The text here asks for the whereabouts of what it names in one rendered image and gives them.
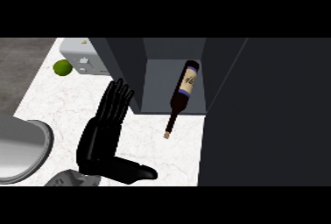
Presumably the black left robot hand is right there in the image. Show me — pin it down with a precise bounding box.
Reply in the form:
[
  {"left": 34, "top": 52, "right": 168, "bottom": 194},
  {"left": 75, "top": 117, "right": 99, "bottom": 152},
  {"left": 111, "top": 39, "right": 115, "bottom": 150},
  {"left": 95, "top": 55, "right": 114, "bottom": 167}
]
[{"left": 75, "top": 77, "right": 160, "bottom": 186}]

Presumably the dark grey cabinet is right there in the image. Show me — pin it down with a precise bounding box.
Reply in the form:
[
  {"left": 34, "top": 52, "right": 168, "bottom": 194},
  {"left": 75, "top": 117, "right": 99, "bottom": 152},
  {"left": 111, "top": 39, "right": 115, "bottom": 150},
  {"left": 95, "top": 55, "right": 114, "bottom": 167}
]
[{"left": 87, "top": 37, "right": 250, "bottom": 116}]

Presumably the dark wine bottle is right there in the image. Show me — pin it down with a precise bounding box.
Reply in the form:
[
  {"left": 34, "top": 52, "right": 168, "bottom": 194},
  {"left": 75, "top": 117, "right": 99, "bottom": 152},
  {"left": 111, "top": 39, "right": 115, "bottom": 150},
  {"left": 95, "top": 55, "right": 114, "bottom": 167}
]
[{"left": 163, "top": 59, "right": 201, "bottom": 140}]

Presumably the dark grey cabinet door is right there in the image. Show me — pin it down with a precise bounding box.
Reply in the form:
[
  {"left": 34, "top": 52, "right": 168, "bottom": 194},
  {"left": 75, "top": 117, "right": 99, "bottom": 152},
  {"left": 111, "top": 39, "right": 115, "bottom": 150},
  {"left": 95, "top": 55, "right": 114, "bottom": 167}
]
[{"left": 197, "top": 37, "right": 331, "bottom": 187}]

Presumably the grey metal sink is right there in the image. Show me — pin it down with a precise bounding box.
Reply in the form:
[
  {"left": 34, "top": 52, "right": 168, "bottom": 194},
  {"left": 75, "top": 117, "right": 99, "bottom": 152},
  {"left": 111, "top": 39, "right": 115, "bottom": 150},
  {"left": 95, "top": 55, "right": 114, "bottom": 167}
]
[{"left": 0, "top": 113, "right": 56, "bottom": 186}]

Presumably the green lime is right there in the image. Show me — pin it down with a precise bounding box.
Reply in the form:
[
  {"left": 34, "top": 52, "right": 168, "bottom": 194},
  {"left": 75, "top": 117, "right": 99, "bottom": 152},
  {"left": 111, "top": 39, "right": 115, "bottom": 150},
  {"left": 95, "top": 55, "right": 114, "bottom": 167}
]
[{"left": 52, "top": 59, "right": 74, "bottom": 77}]

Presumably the pale grey toaster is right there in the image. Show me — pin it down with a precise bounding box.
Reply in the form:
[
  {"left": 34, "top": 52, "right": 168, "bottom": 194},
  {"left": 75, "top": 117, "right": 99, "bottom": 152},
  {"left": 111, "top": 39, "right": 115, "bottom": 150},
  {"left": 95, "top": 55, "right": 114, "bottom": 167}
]
[{"left": 58, "top": 37, "right": 112, "bottom": 77}]

